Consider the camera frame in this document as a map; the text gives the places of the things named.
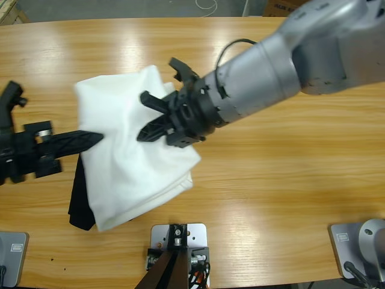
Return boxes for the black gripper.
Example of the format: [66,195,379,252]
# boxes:
[137,78,225,149]
[0,120,105,186]

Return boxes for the white t-shirt with black logo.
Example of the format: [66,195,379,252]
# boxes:
[73,64,202,232]

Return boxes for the black garment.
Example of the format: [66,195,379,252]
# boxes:
[68,155,99,232]

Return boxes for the black clamp block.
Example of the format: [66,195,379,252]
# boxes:
[146,246,211,273]

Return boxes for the wooden crate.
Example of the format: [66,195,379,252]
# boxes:
[0,0,31,25]

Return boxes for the cardboard box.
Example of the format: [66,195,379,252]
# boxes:
[263,0,304,17]

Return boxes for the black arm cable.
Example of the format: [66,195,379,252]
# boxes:
[215,38,259,73]

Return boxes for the white cable loop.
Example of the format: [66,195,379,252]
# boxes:
[194,0,218,15]

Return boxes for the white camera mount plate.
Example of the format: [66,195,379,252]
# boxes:
[150,223,209,252]

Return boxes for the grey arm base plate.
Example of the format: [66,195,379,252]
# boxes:
[0,231,30,288]
[328,222,385,280]

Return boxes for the dark camera post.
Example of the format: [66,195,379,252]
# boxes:
[137,223,193,289]

